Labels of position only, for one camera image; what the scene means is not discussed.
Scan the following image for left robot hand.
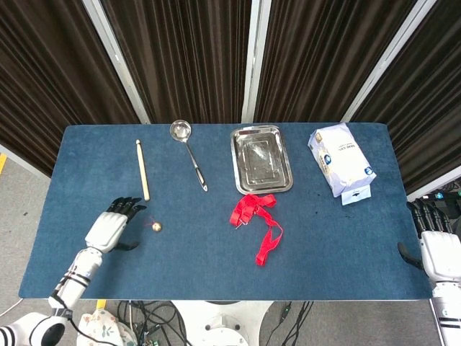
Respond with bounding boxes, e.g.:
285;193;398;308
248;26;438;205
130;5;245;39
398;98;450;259
84;196;148;254

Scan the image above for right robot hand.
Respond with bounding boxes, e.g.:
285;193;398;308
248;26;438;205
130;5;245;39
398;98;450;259
397;198;461;282

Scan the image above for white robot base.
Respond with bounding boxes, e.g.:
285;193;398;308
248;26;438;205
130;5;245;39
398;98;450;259
171;300;272;346

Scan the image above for wooden stick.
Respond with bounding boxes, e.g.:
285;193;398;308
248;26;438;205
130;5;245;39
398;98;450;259
135;139;151;202

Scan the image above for floral cloth bag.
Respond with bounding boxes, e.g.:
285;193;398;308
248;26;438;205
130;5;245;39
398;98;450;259
76;309;138;346

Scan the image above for blue table mat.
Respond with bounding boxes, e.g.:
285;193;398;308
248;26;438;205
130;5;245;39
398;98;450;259
18;122;433;301

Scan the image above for white tissue pack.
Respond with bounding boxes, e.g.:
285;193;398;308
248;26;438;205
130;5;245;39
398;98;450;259
307;123;377;207

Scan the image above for rectangular steel tray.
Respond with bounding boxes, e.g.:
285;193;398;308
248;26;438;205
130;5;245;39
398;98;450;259
230;124;294;195

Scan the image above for dark pleated curtain screen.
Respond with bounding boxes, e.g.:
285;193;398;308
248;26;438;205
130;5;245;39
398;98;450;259
0;0;461;195

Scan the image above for steel ladle black handle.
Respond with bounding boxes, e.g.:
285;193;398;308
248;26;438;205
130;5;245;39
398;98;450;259
169;120;209;192

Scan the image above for black floor cables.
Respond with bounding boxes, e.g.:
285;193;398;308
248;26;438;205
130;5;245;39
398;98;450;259
115;300;314;346

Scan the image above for red ribbon lanyard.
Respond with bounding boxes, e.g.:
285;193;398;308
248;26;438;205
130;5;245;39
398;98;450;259
229;193;285;267

